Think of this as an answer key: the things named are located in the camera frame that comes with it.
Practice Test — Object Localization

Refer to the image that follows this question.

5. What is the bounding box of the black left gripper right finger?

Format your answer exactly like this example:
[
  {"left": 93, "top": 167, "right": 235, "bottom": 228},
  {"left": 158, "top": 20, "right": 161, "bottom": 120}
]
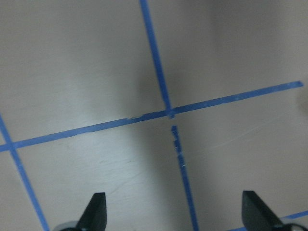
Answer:
[{"left": 242, "top": 191, "right": 284, "bottom": 231}]

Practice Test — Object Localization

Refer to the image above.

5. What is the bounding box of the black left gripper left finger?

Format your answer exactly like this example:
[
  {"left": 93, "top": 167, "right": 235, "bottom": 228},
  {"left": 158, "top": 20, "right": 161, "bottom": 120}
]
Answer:
[{"left": 76, "top": 192, "right": 107, "bottom": 231}]

